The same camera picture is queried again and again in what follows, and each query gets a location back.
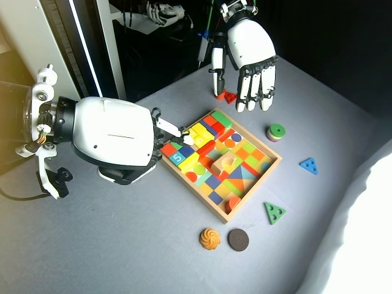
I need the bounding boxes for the spare white robot hand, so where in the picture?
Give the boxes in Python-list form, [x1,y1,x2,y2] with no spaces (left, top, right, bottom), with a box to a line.
[146,1,186,28]

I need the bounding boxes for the white cabinet frame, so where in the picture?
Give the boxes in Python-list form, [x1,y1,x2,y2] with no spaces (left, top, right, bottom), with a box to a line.
[0,0,128,104]

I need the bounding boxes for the black wrist camera white bracket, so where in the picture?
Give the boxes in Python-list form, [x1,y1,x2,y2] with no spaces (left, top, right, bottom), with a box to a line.
[36,153,74,200]

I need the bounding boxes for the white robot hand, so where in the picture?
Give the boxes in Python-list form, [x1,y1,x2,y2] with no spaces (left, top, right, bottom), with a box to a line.
[71,96,195,186]
[209,19,279,113]

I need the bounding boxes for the green triangle three holes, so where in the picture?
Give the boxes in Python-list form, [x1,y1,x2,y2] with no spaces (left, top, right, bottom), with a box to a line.
[263,201,287,225]

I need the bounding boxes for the wooden block tray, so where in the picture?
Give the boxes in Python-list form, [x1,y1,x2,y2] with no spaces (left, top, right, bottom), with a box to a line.
[159,107,283,225]

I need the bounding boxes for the orange swirl toy cookie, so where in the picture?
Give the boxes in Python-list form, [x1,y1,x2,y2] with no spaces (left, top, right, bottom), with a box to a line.
[198,227,221,251]

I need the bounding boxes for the blue triangle three holes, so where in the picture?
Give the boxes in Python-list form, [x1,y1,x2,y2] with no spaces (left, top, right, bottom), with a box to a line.
[299,157,319,176]

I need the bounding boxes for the grey table cloth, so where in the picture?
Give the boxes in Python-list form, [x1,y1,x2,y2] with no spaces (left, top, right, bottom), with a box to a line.
[0,56,392,294]

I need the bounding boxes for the brown chocolate toy cookie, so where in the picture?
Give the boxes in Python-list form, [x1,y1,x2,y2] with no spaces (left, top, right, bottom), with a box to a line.
[227,228,250,252]

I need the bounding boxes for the white fabric sheet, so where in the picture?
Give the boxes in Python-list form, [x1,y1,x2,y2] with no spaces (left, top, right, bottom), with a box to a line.
[295,143,392,294]

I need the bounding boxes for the black cable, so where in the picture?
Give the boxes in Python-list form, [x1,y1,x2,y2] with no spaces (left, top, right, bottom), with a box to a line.
[0,186,47,202]

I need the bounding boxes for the thin green cable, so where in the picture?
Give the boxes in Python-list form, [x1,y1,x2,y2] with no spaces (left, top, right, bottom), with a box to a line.
[205,0,215,34]

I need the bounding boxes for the red cube white mark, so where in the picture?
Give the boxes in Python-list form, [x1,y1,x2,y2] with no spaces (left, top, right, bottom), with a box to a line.
[160,143,177,157]

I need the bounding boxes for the colourful ring stack toy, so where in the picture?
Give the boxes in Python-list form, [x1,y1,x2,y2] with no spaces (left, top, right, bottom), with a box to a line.
[265,123,286,144]

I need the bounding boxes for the white shelf board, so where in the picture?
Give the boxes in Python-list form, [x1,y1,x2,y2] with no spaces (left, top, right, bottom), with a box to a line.
[109,4,168,35]

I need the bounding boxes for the grey cable plug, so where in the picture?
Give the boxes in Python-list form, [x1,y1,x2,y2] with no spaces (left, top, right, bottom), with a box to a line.
[197,30,211,70]

